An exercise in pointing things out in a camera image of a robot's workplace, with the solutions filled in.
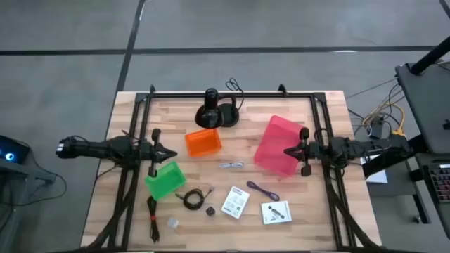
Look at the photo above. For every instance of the small clear plastic packet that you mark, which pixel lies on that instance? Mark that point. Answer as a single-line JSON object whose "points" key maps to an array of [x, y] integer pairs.
{"points": [[173, 223]]}

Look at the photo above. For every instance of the small black cube adapter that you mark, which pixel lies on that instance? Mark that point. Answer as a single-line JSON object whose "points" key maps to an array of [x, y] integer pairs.
{"points": [[210, 211]]}

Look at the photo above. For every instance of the dark grey side desk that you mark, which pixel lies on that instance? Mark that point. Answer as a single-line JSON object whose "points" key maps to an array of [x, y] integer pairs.
{"points": [[425, 105]]}

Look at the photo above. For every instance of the black gooseneck desk lamp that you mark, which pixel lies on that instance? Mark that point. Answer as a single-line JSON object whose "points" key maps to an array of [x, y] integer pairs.
{"points": [[210, 112]]}

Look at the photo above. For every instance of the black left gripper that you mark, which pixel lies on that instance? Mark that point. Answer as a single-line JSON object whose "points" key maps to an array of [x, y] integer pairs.
{"points": [[146, 152]]}

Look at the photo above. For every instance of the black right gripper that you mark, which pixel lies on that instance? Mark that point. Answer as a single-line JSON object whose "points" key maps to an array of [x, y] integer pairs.
{"points": [[312, 151]]}

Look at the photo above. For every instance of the black backlit keyboard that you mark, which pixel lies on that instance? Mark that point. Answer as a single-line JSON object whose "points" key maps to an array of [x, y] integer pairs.
{"points": [[441, 182]]}

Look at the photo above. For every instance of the orange plastic basket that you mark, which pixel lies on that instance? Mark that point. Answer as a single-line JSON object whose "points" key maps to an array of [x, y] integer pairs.
{"points": [[203, 142]]}

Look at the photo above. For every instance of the black pole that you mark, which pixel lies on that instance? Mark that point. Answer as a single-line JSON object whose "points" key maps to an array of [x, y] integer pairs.
{"points": [[430, 56]]}

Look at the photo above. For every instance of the black device with blue light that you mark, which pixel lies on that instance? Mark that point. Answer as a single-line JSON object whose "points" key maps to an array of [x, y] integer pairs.
{"points": [[12, 149]]}

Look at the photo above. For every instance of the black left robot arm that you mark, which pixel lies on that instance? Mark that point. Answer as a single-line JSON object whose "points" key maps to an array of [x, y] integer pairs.
{"points": [[98, 149]]}

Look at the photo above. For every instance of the black power brick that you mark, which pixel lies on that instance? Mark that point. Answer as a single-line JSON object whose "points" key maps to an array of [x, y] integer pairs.
{"points": [[379, 128]]}

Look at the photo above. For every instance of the grey metal stand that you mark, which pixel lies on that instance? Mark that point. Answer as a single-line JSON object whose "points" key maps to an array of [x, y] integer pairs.
{"points": [[21, 174]]}

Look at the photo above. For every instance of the green plastic basket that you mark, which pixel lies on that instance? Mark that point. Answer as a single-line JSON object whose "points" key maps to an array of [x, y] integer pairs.
{"points": [[165, 181]]}

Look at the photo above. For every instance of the black aluminium table frame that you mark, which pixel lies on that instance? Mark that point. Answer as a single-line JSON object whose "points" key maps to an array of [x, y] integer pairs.
{"points": [[228, 95]]}

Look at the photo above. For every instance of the white printed paper sheet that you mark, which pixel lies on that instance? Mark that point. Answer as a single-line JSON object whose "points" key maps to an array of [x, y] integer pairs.
{"points": [[378, 177]]}

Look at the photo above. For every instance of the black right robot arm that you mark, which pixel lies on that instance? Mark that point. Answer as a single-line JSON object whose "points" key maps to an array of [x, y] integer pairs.
{"points": [[369, 145]]}

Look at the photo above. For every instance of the pink plastic bin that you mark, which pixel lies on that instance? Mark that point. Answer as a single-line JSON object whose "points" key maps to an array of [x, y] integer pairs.
{"points": [[276, 144]]}

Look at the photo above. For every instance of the white card reader box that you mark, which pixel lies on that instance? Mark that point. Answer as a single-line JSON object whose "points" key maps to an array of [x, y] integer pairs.
{"points": [[235, 202], [276, 212]]}

